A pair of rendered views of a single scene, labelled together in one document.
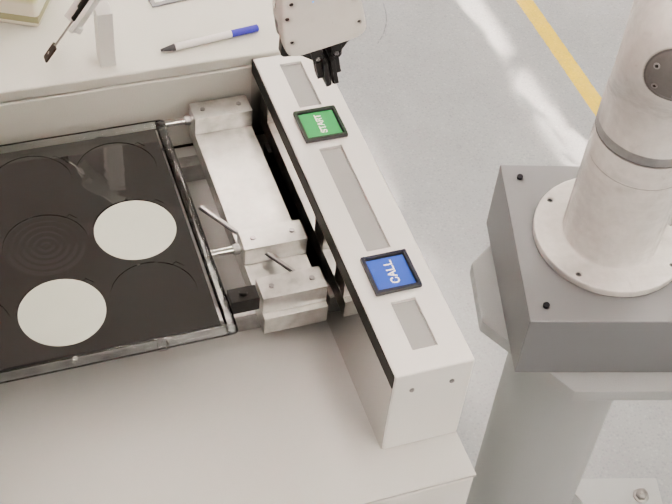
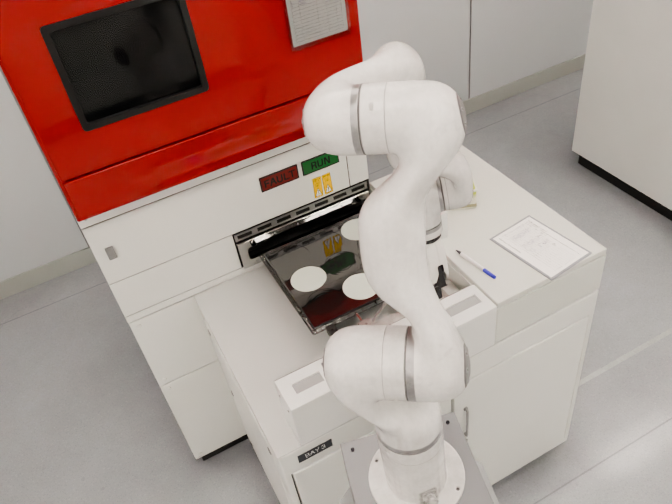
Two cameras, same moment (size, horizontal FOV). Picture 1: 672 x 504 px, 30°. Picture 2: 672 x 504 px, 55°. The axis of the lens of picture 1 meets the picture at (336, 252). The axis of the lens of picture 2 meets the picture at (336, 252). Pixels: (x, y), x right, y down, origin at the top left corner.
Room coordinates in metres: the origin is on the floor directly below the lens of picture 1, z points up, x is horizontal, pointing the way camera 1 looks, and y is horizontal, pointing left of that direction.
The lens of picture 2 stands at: (1.03, -0.99, 2.11)
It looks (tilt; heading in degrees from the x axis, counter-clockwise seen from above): 41 degrees down; 92
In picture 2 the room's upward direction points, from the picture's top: 9 degrees counter-clockwise
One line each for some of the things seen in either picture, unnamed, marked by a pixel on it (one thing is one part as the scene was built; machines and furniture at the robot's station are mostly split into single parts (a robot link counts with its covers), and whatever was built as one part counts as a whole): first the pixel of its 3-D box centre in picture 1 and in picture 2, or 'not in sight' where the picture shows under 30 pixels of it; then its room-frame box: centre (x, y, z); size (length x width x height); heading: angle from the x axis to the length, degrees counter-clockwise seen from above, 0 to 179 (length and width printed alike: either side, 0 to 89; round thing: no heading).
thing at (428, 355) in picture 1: (348, 233); (390, 361); (1.08, -0.01, 0.89); 0.55 x 0.09 x 0.14; 23
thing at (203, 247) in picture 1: (193, 219); (375, 303); (1.07, 0.18, 0.90); 0.38 x 0.01 x 0.01; 23
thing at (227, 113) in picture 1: (220, 114); (452, 294); (1.27, 0.18, 0.89); 0.08 x 0.03 x 0.03; 113
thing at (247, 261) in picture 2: not in sight; (306, 228); (0.90, 0.53, 0.89); 0.44 x 0.02 x 0.10; 23
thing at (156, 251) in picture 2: not in sight; (242, 215); (0.73, 0.48, 1.02); 0.82 x 0.03 x 0.40; 23
